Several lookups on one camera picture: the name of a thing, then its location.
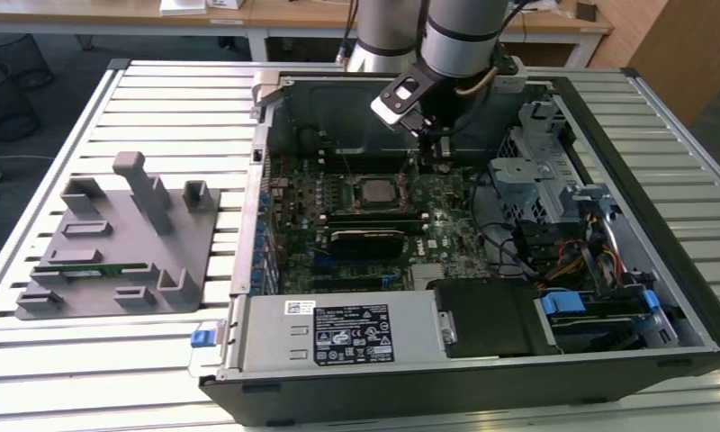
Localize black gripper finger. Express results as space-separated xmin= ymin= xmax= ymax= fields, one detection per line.
xmin=435 ymin=134 xmax=460 ymax=176
xmin=420 ymin=133 xmax=452 ymax=168

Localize metal socket cover frame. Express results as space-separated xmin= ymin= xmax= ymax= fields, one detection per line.
xmin=351 ymin=174 xmax=415 ymax=212

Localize silver square CPU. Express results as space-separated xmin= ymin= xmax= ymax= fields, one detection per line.
xmin=359 ymin=177 xmax=399 ymax=203

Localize CPU socket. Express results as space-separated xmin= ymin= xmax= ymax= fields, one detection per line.
xmin=348 ymin=174 xmax=415 ymax=213

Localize silver metal drive cage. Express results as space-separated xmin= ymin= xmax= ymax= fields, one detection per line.
xmin=484 ymin=99 xmax=584 ymax=226

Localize green motherboard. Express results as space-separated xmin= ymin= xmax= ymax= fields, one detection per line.
xmin=261 ymin=150 xmax=500 ymax=294

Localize RAM slot white clips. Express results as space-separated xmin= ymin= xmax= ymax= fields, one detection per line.
xmin=317 ymin=149 xmax=415 ymax=159
xmin=317 ymin=157 xmax=417 ymax=167
xmin=321 ymin=224 xmax=429 ymax=234
xmin=320 ymin=215 xmax=428 ymax=223

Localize black graphics card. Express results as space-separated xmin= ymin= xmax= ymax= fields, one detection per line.
xmin=327 ymin=228 xmax=407 ymax=263

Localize silver chipset heatsink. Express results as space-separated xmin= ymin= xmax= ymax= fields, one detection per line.
xmin=409 ymin=263 xmax=451 ymax=290

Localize black expansion slot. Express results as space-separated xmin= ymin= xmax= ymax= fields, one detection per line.
xmin=308 ymin=274 xmax=395 ymax=293

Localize blue disk carrier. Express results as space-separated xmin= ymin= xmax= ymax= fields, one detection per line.
xmin=537 ymin=287 xmax=661 ymax=329

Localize wooden cabinet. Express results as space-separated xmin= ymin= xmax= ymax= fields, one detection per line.
xmin=587 ymin=0 xmax=720 ymax=130

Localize silver power supply unit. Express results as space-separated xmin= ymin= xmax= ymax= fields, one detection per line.
xmin=237 ymin=290 xmax=451 ymax=374

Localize white book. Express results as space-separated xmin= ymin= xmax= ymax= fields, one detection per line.
xmin=158 ymin=0 xmax=210 ymax=17

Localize silver disk bay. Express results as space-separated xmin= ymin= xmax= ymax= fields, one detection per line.
xmin=533 ymin=287 xmax=680 ymax=356

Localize grey plastic parts rack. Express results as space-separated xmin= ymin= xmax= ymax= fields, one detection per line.
xmin=14 ymin=150 xmax=224 ymax=321

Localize open black PC case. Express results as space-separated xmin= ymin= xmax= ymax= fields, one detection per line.
xmin=197 ymin=67 xmax=720 ymax=428

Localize wooden desk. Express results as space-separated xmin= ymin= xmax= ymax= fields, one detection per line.
xmin=0 ymin=0 xmax=615 ymax=68

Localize green RAM stick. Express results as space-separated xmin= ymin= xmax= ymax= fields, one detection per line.
xmin=33 ymin=262 xmax=150 ymax=276

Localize black mesh waste bin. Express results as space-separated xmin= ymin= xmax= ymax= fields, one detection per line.
xmin=0 ymin=33 xmax=54 ymax=89
xmin=0 ymin=60 xmax=41 ymax=143

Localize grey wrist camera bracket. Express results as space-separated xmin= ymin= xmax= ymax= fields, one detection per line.
xmin=489 ymin=52 xmax=528 ymax=94

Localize silver wrist camera black face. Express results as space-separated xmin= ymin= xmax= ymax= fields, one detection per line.
xmin=369 ymin=71 xmax=440 ymax=132

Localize black cable bundle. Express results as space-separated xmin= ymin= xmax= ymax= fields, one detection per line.
xmin=512 ymin=220 xmax=569 ymax=275

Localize grey case latch handle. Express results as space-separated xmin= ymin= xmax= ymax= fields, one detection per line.
xmin=251 ymin=70 xmax=284 ymax=122

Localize yellow red wire bundle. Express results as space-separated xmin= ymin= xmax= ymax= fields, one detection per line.
xmin=536 ymin=213 xmax=631 ymax=293

